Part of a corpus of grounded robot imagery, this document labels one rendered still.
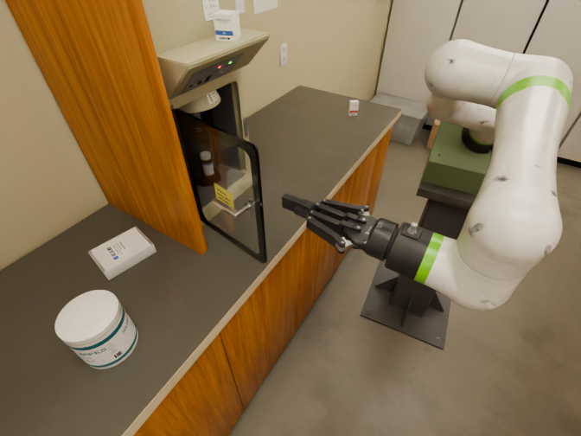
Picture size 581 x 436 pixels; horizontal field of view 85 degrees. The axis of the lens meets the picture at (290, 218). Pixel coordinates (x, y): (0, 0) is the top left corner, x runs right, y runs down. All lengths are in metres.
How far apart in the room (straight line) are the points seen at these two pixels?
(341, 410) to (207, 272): 1.07
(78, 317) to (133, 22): 0.62
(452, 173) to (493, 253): 0.95
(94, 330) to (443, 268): 0.71
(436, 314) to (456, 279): 1.61
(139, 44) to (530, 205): 0.70
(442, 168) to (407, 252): 0.87
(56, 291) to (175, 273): 0.34
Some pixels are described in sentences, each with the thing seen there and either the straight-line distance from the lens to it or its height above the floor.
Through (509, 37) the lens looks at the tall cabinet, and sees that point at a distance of 3.68.
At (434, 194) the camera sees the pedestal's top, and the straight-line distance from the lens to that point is 1.41.
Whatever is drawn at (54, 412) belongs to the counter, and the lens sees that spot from 0.98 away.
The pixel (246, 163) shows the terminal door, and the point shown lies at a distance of 0.74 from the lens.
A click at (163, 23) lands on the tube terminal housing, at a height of 1.56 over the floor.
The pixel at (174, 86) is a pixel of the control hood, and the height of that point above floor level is 1.45.
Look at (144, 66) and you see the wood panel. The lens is 0.77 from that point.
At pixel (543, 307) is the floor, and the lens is 2.56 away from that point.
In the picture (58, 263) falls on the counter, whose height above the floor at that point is 0.94.
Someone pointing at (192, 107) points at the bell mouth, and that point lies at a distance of 1.05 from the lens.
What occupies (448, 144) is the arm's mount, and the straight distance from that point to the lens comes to 1.43.
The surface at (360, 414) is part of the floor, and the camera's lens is 1.83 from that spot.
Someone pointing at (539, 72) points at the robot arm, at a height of 1.53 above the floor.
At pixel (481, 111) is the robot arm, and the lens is 1.22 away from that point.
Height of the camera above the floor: 1.74
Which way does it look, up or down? 43 degrees down
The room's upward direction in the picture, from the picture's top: straight up
